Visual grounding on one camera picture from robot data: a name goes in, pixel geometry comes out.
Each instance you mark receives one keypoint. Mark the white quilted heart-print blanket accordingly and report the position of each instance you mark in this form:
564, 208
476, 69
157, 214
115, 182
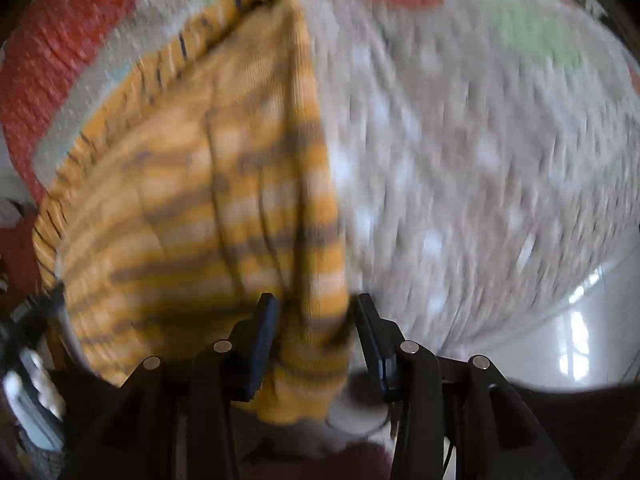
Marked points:
450, 160

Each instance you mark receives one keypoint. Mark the red floral bedsheet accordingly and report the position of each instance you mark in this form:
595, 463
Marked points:
55, 50

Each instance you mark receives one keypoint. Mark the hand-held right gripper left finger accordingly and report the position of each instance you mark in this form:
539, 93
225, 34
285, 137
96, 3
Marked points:
262, 347

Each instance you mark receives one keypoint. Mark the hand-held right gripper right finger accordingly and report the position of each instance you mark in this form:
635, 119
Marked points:
374, 347

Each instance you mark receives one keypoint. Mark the yellow striped knit shirt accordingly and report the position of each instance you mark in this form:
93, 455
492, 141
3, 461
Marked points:
200, 200

